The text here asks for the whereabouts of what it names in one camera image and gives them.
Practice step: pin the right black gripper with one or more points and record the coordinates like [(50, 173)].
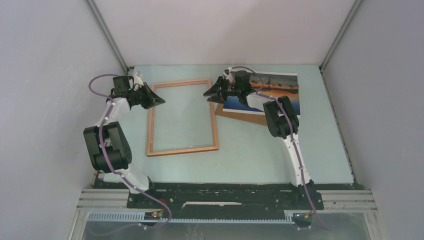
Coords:
[(215, 89)]

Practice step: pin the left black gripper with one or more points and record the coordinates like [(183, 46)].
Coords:
[(152, 99)]

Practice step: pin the clear acrylic glass sheet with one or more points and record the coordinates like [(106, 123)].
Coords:
[(184, 121)]

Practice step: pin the wooden picture frame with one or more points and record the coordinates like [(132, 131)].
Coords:
[(149, 151)]

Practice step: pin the brown cardboard backing board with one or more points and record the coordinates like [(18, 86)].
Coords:
[(251, 117)]

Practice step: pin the sunset photo print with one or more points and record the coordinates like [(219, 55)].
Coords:
[(275, 84)]

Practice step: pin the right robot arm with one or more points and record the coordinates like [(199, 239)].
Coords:
[(281, 118)]

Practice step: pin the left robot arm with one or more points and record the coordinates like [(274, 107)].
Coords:
[(108, 148)]

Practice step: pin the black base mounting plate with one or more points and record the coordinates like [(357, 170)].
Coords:
[(222, 201)]

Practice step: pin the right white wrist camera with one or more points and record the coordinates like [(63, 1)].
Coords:
[(227, 74)]

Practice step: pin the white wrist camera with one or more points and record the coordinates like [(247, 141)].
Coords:
[(137, 79), (227, 74)]

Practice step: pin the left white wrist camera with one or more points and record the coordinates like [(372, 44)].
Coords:
[(137, 79)]

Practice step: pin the left corner aluminium post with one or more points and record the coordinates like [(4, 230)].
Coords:
[(102, 25)]

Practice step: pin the corner aluminium post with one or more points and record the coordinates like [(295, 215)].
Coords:
[(341, 33), (102, 25)]

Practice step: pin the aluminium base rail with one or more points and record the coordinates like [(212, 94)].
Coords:
[(335, 200)]

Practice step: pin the right corner aluminium post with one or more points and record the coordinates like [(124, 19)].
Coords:
[(341, 33)]

